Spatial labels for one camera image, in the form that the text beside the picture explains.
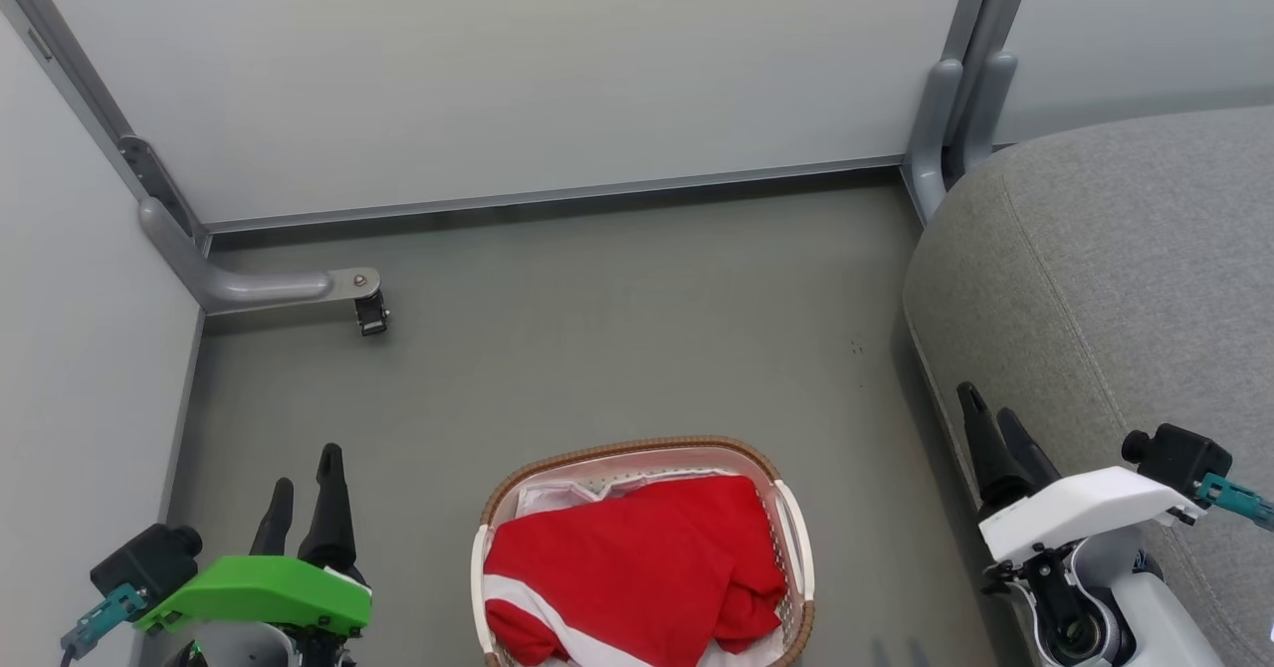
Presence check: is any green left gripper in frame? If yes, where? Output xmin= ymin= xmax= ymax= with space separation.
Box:
xmin=134 ymin=443 xmax=373 ymax=667

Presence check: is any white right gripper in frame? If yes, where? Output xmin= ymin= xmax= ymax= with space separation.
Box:
xmin=956 ymin=381 xmax=1210 ymax=593

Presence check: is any red and white garment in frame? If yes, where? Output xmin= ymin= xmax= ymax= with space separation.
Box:
xmin=483 ymin=475 xmax=789 ymax=667

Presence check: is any grey fabric sofa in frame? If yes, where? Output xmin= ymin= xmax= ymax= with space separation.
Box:
xmin=903 ymin=105 xmax=1274 ymax=667

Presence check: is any black caster wheel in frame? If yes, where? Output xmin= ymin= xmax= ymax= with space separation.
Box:
xmin=354 ymin=291 xmax=391 ymax=337

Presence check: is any white wicker-rimmed laundry basket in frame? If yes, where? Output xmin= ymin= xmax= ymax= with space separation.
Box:
xmin=471 ymin=435 xmax=817 ymax=667

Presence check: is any long grey partition foot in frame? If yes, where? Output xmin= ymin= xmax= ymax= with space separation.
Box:
xmin=138 ymin=197 xmax=383 ymax=316

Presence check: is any white basket liner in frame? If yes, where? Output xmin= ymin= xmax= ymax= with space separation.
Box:
xmin=510 ymin=468 xmax=743 ymax=521

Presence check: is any teal plug black cable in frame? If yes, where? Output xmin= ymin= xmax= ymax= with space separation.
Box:
xmin=1192 ymin=473 xmax=1274 ymax=533
xmin=60 ymin=583 xmax=149 ymax=667

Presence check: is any grey partition base rail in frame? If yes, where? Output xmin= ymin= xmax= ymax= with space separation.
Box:
xmin=203 ymin=154 xmax=909 ymax=236

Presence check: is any grey double partition post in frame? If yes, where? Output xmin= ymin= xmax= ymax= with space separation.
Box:
xmin=940 ymin=0 xmax=1042 ymax=67

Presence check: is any grey partition post with bracket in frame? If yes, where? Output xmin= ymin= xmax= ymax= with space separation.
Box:
xmin=0 ymin=0 xmax=212 ymax=252

